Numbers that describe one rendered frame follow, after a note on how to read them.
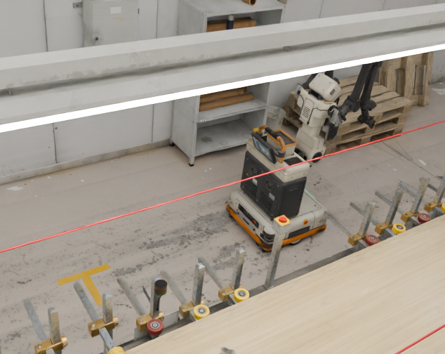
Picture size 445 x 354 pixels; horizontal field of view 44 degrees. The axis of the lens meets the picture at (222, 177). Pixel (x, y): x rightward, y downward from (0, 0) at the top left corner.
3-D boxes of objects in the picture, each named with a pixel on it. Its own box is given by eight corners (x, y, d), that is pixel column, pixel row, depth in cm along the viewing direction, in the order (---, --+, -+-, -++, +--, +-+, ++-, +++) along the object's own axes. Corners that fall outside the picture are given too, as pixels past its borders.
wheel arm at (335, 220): (322, 215, 373) (323, 211, 371) (326, 214, 375) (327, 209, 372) (368, 255, 345) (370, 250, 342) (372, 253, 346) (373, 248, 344)
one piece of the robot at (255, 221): (261, 234, 443) (262, 226, 438) (234, 206, 471) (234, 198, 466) (264, 233, 444) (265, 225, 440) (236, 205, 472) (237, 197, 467)
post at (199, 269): (189, 326, 303) (195, 263, 276) (194, 324, 305) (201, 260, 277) (191, 331, 300) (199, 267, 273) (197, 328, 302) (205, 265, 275)
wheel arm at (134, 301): (116, 282, 298) (116, 277, 296) (122, 280, 300) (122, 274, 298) (153, 340, 270) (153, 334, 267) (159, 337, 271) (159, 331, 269)
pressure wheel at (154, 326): (143, 336, 274) (144, 321, 267) (157, 330, 278) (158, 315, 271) (150, 348, 269) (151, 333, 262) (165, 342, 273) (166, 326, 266)
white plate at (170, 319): (133, 340, 283) (133, 327, 277) (177, 322, 296) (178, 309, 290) (133, 341, 283) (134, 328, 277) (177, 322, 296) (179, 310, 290)
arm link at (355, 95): (362, 51, 400) (372, 56, 393) (374, 52, 408) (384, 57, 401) (342, 107, 421) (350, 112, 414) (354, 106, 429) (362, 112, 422)
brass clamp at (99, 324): (87, 329, 259) (87, 322, 256) (114, 319, 266) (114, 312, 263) (92, 338, 255) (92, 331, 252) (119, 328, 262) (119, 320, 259)
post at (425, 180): (401, 231, 388) (423, 175, 361) (405, 230, 390) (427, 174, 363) (406, 234, 386) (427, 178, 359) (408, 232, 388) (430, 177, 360)
